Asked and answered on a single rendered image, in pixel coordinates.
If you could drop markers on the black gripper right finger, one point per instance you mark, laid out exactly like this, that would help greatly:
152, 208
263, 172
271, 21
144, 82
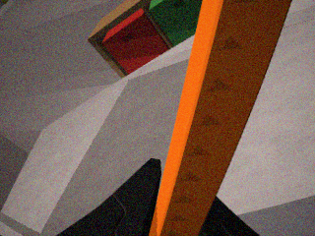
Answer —
221, 221

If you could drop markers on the orange handle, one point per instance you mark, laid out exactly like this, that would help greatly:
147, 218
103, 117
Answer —
232, 49

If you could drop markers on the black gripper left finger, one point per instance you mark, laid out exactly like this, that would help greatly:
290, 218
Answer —
129, 211

